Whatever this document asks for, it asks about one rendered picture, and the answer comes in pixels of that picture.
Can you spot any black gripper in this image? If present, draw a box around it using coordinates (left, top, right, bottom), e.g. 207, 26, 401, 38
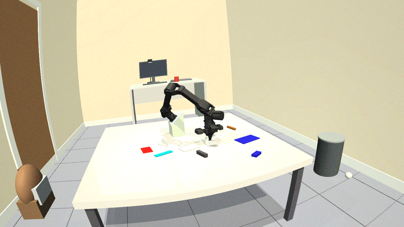
195, 119, 223, 141

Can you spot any small blue block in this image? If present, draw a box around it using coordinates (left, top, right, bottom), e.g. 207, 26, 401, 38
251, 151, 261, 158

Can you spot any blue flat rectangular plate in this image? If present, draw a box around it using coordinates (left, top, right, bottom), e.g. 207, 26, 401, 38
234, 135, 260, 144

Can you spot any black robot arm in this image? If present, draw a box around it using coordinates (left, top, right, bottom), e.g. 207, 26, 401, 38
160, 82, 224, 133

